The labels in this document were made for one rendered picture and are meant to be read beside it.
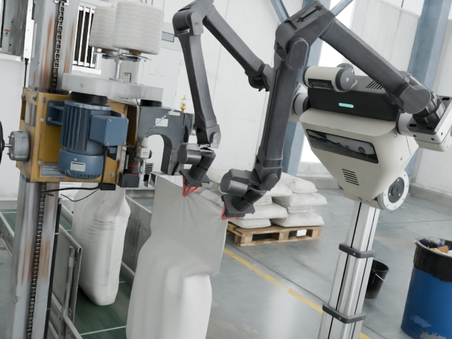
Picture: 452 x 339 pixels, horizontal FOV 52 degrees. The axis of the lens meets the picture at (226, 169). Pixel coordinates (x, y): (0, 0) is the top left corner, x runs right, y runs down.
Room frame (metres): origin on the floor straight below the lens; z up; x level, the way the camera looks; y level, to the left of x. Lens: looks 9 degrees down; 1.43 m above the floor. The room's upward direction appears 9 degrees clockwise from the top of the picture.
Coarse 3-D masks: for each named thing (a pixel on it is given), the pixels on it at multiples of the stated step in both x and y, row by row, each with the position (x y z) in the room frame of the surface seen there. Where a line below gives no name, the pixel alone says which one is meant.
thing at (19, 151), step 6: (12, 132) 1.61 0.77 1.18; (18, 132) 1.60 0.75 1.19; (24, 132) 1.62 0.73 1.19; (12, 138) 1.61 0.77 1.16; (18, 138) 1.58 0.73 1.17; (24, 138) 1.59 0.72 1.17; (12, 144) 1.59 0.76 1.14; (18, 144) 1.57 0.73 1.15; (24, 144) 1.58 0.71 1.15; (12, 150) 1.59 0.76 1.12; (18, 150) 1.57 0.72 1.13; (24, 150) 1.58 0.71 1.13; (12, 156) 1.57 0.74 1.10; (18, 156) 1.57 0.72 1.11; (24, 156) 1.59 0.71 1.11
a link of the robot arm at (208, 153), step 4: (200, 148) 1.53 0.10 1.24; (204, 148) 1.55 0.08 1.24; (208, 148) 1.56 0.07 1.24; (200, 152) 1.51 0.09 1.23; (204, 152) 1.52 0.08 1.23; (208, 152) 1.53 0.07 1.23; (212, 152) 1.55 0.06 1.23; (204, 156) 1.52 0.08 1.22; (208, 156) 1.52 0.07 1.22; (212, 156) 1.53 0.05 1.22; (200, 160) 1.53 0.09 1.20; (204, 160) 1.52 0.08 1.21; (208, 160) 1.52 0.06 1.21; (212, 160) 1.53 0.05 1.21; (200, 164) 1.53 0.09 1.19; (204, 164) 1.53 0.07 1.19; (208, 164) 1.53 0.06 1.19; (204, 168) 1.55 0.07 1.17; (208, 168) 1.55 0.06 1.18
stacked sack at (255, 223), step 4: (232, 220) 4.54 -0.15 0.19; (236, 220) 4.50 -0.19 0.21; (240, 220) 4.47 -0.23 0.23; (244, 220) 4.48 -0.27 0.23; (248, 220) 4.50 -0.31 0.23; (252, 220) 4.53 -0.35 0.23; (256, 220) 4.57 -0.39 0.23; (260, 220) 4.60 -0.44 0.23; (264, 220) 4.63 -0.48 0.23; (268, 220) 4.68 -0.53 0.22; (236, 224) 4.49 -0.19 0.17; (240, 224) 4.44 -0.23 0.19; (244, 224) 4.46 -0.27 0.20; (248, 224) 4.49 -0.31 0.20; (252, 224) 4.52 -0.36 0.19; (256, 224) 4.55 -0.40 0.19; (260, 224) 4.58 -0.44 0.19; (264, 224) 4.61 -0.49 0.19; (268, 224) 4.65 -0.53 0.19
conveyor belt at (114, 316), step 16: (64, 224) 3.04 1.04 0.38; (80, 288) 2.14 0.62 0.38; (128, 288) 2.23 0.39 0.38; (80, 304) 1.98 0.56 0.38; (112, 304) 2.03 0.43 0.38; (128, 304) 2.06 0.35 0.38; (80, 320) 1.84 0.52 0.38; (96, 320) 1.86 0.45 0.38; (112, 320) 1.88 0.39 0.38; (96, 336) 1.74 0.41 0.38; (112, 336) 1.76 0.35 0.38
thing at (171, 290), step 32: (160, 192) 1.75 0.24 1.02; (192, 192) 1.58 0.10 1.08; (160, 224) 1.72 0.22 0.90; (192, 224) 1.55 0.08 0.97; (224, 224) 1.39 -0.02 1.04; (160, 256) 1.58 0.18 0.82; (192, 256) 1.51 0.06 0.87; (160, 288) 1.51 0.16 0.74; (192, 288) 1.46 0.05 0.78; (128, 320) 1.69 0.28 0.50; (160, 320) 1.48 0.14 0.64; (192, 320) 1.45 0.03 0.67
